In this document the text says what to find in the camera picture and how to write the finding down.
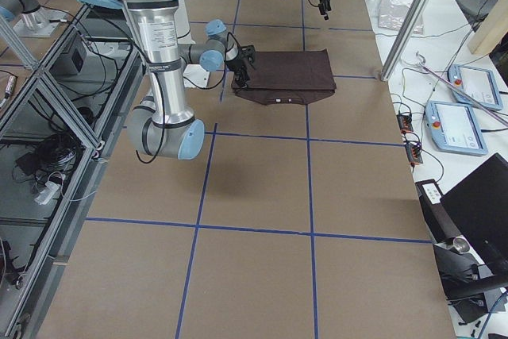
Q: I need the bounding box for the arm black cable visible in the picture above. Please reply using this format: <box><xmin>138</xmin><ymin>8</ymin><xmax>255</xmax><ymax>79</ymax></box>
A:
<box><xmin>134</xmin><ymin>31</ymin><xmax>243</xmax><ymax>164</ymax></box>

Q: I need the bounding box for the far teach pendant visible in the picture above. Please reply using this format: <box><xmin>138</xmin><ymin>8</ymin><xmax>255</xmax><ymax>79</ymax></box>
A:
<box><xmin>448</xmin><ymin>64</ymin><xmax>503</xmax><ymax>111</ymax></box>

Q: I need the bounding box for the black box white label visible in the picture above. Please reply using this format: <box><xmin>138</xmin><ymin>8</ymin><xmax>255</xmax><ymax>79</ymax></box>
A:
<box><xmin>415</xmin><ymin>179</ymin><xmax>445</xmax><ymax>242</ymax></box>

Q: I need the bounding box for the black laptop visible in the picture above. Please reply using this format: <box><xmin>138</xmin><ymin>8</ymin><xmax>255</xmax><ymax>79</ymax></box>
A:
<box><xmin>441</xmin><ymin>153</ymin><xmax>507</xmax><ymax>274</ymax></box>

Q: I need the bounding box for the near teach pendant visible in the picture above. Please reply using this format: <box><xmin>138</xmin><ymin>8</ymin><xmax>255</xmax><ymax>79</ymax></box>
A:
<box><xmin>425</xmin><ymin>101</ymin><xmax>488</xmax><ymax>156</ymax></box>

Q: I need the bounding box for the teach pendant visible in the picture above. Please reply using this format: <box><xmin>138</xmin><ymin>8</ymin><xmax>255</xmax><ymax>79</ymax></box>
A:
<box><xmin>425</xmin><ymin>101</ymin><xmax>488</xmax><ymax>156</ymax></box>
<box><xmin>448</xmin><ymin>64</ymin><xmax>503</xmax><ymax>111</ymax></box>

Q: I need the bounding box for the clear plastic bag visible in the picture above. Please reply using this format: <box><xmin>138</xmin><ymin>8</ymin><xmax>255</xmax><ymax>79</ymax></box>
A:
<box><xmin>377</xmin><ymin>0</ymin><xmax>411</xmax><ymax>31</ymax></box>

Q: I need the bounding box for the metal cup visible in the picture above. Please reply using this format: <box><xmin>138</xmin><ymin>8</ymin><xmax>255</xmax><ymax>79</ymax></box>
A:
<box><xmin>451</xmin><ymin>237</ymin><xmax>471</xmax><ymax>255</ymax></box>

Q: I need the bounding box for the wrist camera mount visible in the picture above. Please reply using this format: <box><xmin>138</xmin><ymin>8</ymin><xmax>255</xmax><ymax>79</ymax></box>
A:
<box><xmin>241</xmin><ymin>44</ymin><xmax>256</xmax><ymax>67</ymax></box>

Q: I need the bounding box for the aluminium frame post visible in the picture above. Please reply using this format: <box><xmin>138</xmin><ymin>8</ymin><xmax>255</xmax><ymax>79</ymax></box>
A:
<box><xmin>379</xmin><ymin>0</ymin><xmax>429</xmax><ymax>81</ymax></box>

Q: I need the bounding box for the dark brown t-shirt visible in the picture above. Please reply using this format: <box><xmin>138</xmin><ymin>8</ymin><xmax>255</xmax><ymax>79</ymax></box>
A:
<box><xmin>231</xmin><ymin>49</ymin><xmax>337</xmax><ymax>105</ymax></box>

